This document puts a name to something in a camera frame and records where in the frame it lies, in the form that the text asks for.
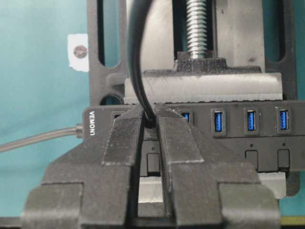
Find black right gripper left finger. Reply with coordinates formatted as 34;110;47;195
21;106;144;229

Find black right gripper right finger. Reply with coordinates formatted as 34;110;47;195
155;104;281;229

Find black USB cable with plug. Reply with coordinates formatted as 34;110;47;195
127;0;159;129

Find black multi-port USB hub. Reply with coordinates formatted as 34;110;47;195
82;100;305;173

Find black bench vise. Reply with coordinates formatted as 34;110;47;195
83;0;300;197

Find white tape with black dot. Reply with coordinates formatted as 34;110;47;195
68;33;89;72

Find grey hub power cable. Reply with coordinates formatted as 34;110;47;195
0;123;84;154

